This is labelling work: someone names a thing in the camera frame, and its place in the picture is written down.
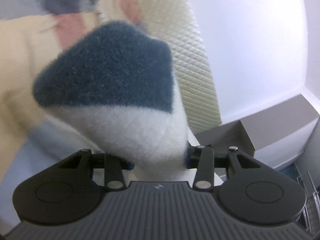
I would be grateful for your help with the cream quilted headboard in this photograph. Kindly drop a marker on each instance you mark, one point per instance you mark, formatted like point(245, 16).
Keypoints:
point(173, 21)

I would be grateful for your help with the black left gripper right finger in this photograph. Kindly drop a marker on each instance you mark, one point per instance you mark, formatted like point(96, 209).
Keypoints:
point(246, 188)

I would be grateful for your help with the patchwork colour-block bed quilt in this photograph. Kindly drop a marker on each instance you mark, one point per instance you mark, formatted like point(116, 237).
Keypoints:
point(33, 33)

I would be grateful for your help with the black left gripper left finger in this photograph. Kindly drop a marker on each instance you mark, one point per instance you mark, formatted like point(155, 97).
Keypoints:
point(70, 189)

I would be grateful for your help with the white fuzzy striped sweater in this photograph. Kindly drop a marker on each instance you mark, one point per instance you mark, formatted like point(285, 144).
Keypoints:
point(117, 88)

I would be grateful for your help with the metal wire rack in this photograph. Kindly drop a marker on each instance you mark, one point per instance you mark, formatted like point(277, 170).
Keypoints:
point(311, 208)

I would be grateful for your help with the grey bedside cabinet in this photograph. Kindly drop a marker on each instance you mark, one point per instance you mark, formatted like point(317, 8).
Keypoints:
point(276, 136)

